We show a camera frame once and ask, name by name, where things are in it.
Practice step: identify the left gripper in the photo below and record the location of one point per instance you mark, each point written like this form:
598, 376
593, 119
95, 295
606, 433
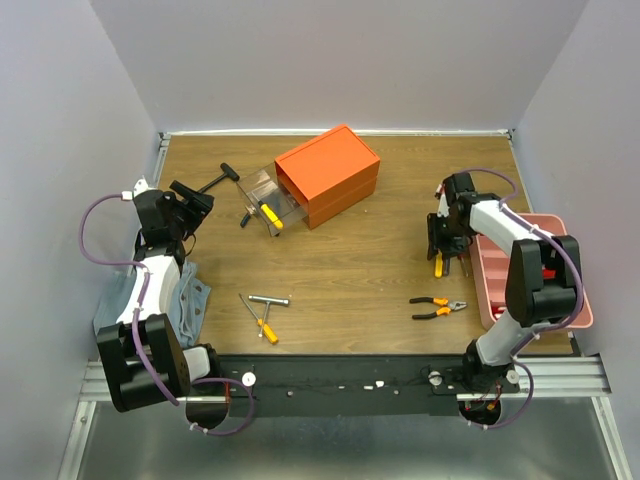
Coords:
201, 205

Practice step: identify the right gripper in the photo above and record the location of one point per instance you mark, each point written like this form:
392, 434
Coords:
445, 247

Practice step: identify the small yellow handled screwdriver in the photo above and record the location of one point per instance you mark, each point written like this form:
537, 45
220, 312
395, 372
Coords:
438, 265

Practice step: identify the clear top drawer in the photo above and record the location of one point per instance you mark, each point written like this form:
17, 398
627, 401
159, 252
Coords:
267, 185

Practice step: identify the orange drawer cabinet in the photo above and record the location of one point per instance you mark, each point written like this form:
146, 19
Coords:
328, 173

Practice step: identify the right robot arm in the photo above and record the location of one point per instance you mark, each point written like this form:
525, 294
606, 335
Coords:
544, 289

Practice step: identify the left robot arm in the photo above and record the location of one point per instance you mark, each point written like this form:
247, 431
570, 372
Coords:
142, 358

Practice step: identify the thin metal screwdriver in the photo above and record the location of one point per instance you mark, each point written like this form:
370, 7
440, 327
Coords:
464, 265

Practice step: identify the black rubber mallet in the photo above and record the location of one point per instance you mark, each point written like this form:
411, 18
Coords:
227, 172

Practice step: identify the blue cloth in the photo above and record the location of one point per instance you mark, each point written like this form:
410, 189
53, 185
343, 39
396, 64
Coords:
187, 306

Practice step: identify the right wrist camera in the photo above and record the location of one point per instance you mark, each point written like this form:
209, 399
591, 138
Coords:
443, 207

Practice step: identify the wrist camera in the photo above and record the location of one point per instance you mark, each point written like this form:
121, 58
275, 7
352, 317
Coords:
443, 207
140, 187

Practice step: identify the blue handled cutting pliers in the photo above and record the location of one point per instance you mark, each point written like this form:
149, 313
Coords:
245, 220

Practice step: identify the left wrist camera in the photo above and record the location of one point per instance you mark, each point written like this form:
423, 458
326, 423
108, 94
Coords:
140, 187

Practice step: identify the orange handled pliers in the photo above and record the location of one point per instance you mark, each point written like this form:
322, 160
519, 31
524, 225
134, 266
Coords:
443, 306

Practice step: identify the metal T-handle wrench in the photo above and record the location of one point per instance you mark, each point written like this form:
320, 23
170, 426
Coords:
265, 330

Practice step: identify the orange handled screwdriver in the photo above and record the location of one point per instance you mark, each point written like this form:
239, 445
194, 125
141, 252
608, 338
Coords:
252, 311

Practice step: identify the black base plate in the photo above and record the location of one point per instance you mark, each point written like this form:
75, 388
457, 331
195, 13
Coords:
290, 385

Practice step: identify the aluminium rail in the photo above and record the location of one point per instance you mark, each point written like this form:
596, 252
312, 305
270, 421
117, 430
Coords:
554, 377

